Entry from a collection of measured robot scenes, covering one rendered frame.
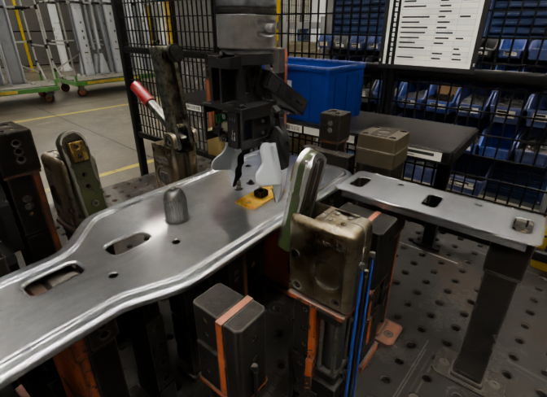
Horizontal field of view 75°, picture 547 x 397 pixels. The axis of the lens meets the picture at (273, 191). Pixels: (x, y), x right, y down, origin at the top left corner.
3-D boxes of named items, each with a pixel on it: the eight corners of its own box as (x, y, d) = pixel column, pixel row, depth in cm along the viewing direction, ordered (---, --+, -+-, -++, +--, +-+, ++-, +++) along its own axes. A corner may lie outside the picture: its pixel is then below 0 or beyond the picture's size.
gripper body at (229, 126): (203, 144, 50) (197, 51, 45) (244, 131, 56) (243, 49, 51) (244, 156, 46) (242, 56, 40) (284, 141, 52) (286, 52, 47)
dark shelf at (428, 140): (450, 167, 68) (454, 152, 67) (163, 106, 119) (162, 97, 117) (475, 140, 84) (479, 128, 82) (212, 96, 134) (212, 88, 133)
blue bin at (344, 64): (325, 125, 84) (329, 67, 78) (239, 106, 103) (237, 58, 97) (362, 114, 95) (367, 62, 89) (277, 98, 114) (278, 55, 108)
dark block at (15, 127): (68, 364, 63) (-13, 135, 45) (51, 345, 67) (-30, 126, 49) (95, 346, 67) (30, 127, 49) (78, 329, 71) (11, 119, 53)
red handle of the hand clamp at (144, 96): (175, 138, 62) (124, 80, 66) (172, 147, 63) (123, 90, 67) (194, 133, 65) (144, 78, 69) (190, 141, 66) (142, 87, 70)
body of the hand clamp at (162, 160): (190, 303, 77) (171, 148, 62) (171, 290, 81) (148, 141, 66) (211, 289, 81) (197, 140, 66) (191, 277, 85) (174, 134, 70)
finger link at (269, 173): (255, 213, 51) (238, 150, 49) (281, 198, 55) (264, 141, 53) (272, 213, 48) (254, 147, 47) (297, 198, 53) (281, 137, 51)
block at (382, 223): (361, 382, 60) (383, 242, 48) (306, 348, 66) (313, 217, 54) (384, 346, 67) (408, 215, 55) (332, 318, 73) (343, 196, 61)
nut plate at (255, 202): (252, 210, 52) (252, 202, 52) (234, 202, 55) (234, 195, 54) (286, 191, 58) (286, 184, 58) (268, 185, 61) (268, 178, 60)
